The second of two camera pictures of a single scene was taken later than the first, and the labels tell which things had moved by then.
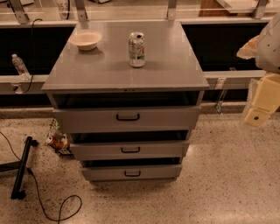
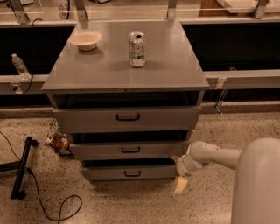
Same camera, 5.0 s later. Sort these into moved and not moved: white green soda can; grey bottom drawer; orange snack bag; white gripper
Moved: white gripper
Not moved: orange snack bag; grey bottom drawer; white green soda can
